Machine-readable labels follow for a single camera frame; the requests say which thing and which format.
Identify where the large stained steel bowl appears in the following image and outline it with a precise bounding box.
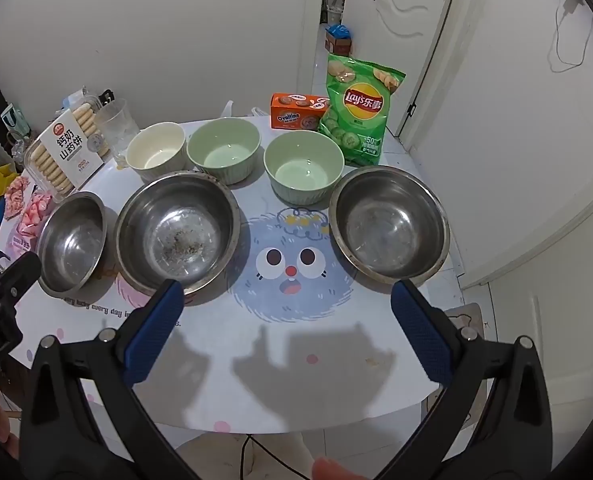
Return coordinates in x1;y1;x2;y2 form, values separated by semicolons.
114;171;242;296

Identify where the green ribbed ceramic bowl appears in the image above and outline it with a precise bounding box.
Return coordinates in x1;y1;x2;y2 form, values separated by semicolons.
186;116;262;186
263;131;346;206

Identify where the white wall charger with cable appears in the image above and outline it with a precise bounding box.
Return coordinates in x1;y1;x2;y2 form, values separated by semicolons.
546;0;593;73

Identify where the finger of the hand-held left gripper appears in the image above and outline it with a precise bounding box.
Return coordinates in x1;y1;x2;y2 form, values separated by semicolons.
0;251;43;311

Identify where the black floor cable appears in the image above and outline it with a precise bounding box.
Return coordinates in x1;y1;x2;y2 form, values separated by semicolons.
241;432;307;480

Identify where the green potato chip bag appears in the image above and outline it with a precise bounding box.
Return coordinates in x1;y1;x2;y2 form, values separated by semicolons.
317;52;407;167

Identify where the small steel bowl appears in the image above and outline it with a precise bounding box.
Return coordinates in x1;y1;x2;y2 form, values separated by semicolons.
36;191;108;297

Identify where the pink snack packet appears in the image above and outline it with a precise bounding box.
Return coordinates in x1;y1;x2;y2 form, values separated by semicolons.
6;190;54;256
4;175;30;218

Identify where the white door with black hook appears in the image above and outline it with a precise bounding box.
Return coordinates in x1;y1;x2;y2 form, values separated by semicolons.
353;0;464;131

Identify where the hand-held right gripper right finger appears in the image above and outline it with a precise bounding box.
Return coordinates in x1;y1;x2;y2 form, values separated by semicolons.
376;279;569;480

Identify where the clear drinking glass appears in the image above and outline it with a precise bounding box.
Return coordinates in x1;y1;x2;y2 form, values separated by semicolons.
94;98;141;166

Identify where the cardboard box with blue bag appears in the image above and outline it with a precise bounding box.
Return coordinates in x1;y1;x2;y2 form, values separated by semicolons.
325;24;352;57

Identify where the orange biscuit box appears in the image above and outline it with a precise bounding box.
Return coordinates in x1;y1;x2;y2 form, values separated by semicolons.
269;92;331;132

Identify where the cream ribbed ceramic bowl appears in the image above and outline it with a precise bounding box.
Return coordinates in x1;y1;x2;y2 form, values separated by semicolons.
125;121;187;183

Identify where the clear tray of finger biscuits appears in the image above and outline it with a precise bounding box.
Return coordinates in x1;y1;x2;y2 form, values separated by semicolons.
24;101;112;198

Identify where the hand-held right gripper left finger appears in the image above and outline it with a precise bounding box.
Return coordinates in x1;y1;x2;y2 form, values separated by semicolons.
20;279;202;480

